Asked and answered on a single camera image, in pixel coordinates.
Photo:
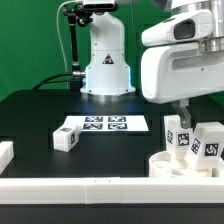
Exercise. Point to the white U-shaped fence wall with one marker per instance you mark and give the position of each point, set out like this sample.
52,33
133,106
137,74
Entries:
105,190

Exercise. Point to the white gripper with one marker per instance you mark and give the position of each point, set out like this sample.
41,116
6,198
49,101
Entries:
171,73

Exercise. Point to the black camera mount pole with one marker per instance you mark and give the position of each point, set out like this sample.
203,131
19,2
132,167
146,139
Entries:
76,16

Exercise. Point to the white marker base plate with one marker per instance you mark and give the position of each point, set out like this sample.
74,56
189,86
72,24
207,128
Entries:
131,123

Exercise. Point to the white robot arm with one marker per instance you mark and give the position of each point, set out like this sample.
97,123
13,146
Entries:
106,74

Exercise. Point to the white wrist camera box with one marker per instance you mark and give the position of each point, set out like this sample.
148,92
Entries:
181,27

